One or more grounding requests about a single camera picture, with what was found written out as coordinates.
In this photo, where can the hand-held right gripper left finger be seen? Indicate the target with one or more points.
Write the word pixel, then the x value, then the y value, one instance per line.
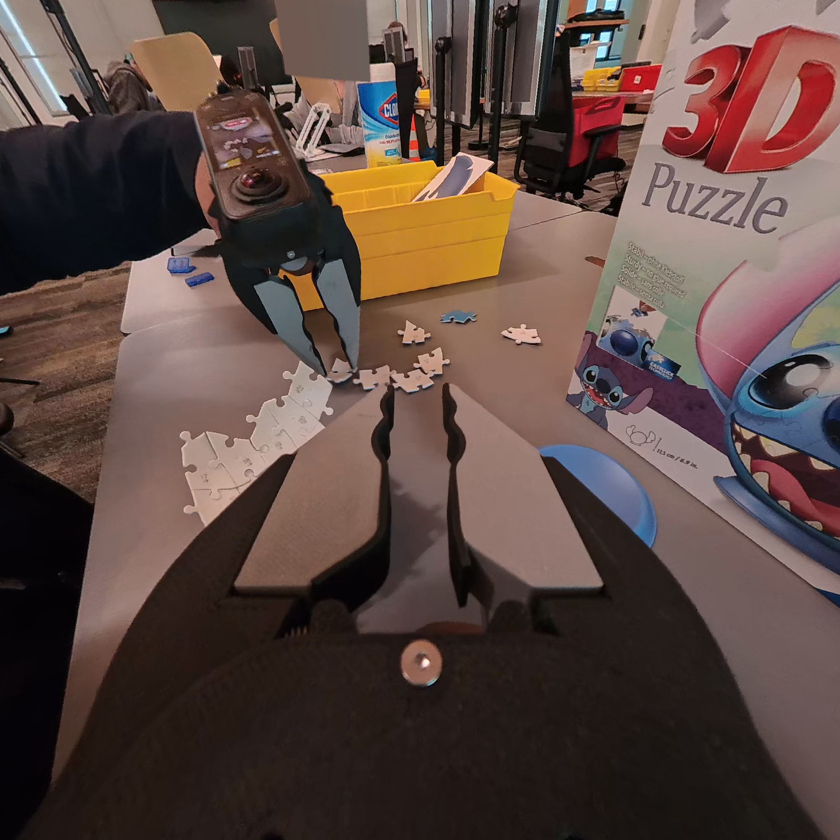
pixel 315 518

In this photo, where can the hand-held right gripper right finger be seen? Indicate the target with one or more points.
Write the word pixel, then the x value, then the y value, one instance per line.
pixel 518 518

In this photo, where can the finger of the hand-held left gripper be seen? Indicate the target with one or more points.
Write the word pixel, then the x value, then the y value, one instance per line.
pixel 285 312
pixel 342 302

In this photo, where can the assembled white puzzle section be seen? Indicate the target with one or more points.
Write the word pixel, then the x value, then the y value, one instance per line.
pixel 220 459

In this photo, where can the white toy robot arm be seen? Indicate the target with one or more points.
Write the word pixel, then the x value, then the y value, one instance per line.
pixel 315 128

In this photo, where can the triangular white puzzle piece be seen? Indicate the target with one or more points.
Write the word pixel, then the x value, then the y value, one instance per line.
pixel 413 333

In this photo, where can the blue round puzzle stand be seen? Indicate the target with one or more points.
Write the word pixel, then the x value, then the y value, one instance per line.
pixel 604 485

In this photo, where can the blue puzzle piece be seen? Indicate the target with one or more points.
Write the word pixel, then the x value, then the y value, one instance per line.
pixel 459 317

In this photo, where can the colourful puzzle box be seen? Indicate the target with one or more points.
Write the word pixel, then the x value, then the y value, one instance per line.
pixel 709 262

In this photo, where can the small blue plastic part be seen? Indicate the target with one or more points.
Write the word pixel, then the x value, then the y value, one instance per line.
pixel 178 264
pixel 199 279

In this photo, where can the yellow plastic bin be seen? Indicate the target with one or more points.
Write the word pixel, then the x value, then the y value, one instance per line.
pixel 426 249

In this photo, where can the wipes canister blue label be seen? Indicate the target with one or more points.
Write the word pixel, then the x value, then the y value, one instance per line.
pixel 379 124

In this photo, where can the blue white card sheet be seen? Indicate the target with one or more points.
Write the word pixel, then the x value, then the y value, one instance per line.
pixel 456 174

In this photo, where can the orange traffic cone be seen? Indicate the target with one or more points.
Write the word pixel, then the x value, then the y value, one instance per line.
pixel 415 141

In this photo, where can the tan chair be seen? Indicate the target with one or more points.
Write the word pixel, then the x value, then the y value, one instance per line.
pixel 177 65

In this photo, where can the black red office chair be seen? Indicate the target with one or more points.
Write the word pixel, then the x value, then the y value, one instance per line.
pixel 558 151

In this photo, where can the grey partition panels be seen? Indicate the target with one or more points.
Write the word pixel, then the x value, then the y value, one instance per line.
pixel 459 59

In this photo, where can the person's dark clothing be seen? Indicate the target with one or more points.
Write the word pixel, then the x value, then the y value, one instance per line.
pixel 33 623

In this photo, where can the small yellow storage bin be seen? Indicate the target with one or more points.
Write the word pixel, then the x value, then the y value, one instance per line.
pixel 600 80

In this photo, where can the red storage bin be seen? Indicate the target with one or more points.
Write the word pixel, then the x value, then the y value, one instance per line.
pixel 642 77

